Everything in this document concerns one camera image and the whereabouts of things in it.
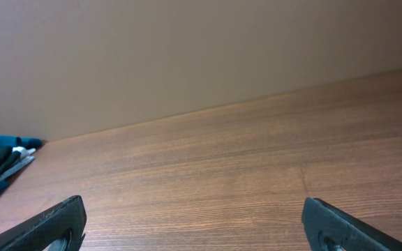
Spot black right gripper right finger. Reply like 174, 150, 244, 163
301, 197, 402, 251

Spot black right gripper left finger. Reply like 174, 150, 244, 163
0, 195, 87, 251

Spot blue garment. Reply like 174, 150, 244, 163
0, 135, 44, 192

